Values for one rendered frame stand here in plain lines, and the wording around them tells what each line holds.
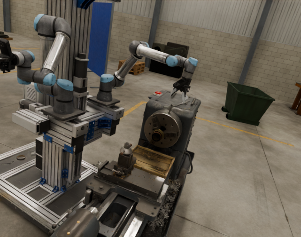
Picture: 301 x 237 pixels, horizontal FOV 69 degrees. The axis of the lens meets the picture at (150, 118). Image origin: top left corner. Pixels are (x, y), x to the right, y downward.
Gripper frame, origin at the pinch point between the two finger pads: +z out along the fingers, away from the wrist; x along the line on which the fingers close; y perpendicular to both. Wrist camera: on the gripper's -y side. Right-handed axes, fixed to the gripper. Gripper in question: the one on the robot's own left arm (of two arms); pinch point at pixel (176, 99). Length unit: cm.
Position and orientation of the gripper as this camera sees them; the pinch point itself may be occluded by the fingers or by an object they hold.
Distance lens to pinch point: 185.1
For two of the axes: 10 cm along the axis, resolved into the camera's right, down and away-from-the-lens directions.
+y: 7.1, -0.7, 7.0
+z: -3.0, 8.7, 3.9
